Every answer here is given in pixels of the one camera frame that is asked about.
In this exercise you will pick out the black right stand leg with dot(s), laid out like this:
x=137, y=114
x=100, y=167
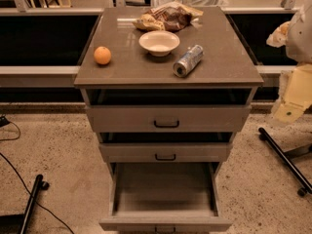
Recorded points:
x=287, y=157

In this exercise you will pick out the brown chip bag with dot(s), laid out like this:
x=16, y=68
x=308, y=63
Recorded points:
x=172, y=16

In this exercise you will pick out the grey drawer cabinet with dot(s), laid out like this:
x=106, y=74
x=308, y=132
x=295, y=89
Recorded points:
x=225, y=76

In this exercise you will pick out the silver blue redbull can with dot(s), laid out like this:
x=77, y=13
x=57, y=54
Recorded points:
x=188, y=61

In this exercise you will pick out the orange fruit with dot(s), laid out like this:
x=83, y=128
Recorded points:
x=102, y=55

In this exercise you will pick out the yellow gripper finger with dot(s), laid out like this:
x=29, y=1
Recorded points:
x=285, y=113

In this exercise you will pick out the bottom grey drawer open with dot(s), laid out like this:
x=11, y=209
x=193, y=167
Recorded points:
x=164, y=197

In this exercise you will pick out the black stand leg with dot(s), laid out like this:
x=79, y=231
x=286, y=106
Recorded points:
x=287, y=157
x=38, y=186

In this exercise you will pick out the top grey drawer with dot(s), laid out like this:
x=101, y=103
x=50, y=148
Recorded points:
x=166, y=118

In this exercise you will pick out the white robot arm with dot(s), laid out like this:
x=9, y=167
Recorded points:
x=296, y=36

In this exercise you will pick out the white ceramic bowl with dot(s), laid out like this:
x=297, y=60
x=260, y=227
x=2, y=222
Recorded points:
x=159, y=43

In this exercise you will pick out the black left stand leg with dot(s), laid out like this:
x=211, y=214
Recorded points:
x=38, y=186

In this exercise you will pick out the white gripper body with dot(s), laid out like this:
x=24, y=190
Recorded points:
x=300, y=38

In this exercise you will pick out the middle grey drawer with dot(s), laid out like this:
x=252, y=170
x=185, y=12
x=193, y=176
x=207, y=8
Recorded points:
x=165, y=152

